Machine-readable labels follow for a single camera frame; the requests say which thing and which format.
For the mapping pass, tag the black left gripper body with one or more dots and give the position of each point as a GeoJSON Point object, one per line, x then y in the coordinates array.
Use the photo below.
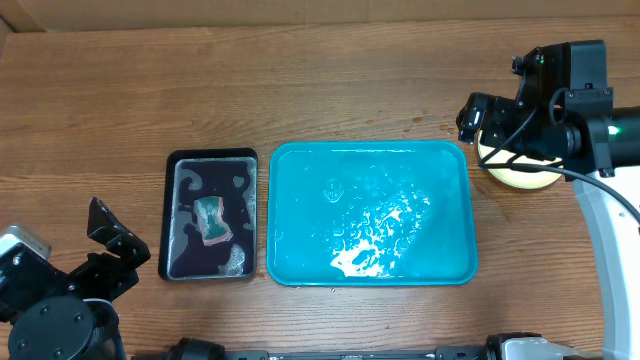
{"type": "Point", "coordinates": [102, 279]}

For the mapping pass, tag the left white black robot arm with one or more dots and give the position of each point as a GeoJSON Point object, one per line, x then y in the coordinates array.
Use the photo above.
{"type": "Point", "coordinates": [56, 315]}

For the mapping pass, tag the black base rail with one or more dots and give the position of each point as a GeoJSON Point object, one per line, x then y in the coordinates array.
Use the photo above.
{"type": "Point", "coordinates": [503, 346]}

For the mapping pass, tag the pink sponge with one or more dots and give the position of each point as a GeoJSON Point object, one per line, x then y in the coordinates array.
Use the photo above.
{"type": "Point", "coordinates": [209, 212]}

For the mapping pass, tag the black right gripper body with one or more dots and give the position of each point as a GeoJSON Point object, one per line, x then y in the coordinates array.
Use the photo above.
{"type": "Point", "coordinates": [482, 118]}

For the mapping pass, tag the teal plastic tray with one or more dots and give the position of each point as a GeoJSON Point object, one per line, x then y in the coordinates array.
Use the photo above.
{"type": "Point", "coordinates": [370, 213]}

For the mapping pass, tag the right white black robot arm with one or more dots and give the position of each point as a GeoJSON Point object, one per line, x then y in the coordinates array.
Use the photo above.
{"type": "Point", "coordinates": [605, 178]}

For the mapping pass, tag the black water tray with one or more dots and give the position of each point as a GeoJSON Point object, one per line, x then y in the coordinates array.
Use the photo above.
{"type": "Point", "coordinates": [193, 174]}

